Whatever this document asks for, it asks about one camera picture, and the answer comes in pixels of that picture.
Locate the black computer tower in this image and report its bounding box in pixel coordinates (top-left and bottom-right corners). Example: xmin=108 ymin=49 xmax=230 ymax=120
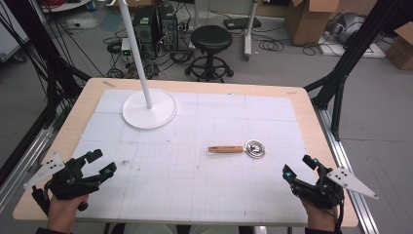
xmin=131 ymin=4 xmax=179 ymax=53

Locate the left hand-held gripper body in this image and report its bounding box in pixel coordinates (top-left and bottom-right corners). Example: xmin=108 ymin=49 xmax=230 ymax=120
xmin=22 ymin=151 xmax=101 ymax=216

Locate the small white green device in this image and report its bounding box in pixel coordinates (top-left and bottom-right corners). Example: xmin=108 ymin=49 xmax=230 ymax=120
xmin=120 ymin=37 xmax=133 ymax=63

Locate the white grid mat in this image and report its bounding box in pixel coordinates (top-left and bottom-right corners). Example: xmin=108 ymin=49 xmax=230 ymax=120
xmin=70 ymin=89 xmax=318 ymax=225

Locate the coiled black cable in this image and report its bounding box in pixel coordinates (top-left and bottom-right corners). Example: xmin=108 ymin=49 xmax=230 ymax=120
xmin=258 ymin=38 xmax=284 ymax=53

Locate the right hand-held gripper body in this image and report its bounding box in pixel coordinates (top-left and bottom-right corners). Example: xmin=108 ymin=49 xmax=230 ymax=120
xmin=290 ymin=164 xmax=380 ymax=211

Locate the wooden-handled metal whisk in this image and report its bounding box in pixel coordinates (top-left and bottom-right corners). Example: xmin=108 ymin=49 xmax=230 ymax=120
xmin=207 ymin=138 xmax=267 ymax=160

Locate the black round stool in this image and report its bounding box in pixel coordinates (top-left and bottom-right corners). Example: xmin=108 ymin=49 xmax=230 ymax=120
xmin=184 ymin=24 xmax=235 ymax=84

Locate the wooden table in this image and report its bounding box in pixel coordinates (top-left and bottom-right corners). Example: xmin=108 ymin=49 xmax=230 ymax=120
xmin=13 ymin=77 xmax=359 ymax=228

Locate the aluminium rail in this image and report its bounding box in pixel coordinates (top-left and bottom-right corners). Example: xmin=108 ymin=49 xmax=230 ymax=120
xmin=314 ymin=105 xmax=380 ymax=234
xmin=0 ymin=127 xmax=56 ymax=214

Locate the black metal frame stand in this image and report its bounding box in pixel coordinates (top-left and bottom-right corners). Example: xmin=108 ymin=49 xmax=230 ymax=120
xmin=303 ymin=0 xmax=413 ymax=142
xmin=0 ymin=0 xmax=93 ymax=186

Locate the person's right hand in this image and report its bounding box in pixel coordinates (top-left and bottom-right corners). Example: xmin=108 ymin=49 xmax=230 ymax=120
xmin=300 ymin=198 xmax=340 ymax=233

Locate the person's left hand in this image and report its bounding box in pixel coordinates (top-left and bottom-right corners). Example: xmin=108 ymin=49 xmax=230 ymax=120
xmin=46 ymin=192 xmax=90 ymax=234

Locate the black flat device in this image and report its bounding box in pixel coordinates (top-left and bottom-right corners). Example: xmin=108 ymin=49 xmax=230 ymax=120
xmin=223 ymin=17 xmax=262 ymax=31

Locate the silver round appliance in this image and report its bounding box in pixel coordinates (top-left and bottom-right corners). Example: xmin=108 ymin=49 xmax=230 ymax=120
xmin=325 ymin=12 xmax=366 ymax=45

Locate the white lamp stand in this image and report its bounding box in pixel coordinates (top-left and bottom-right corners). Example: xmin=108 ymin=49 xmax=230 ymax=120
xmin=106 ymin=0 xmax=178 ymax=131

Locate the small cardboard box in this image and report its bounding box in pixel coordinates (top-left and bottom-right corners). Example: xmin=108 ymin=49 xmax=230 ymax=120
xmin=385 ymin=21 xmax=413 ymax=71

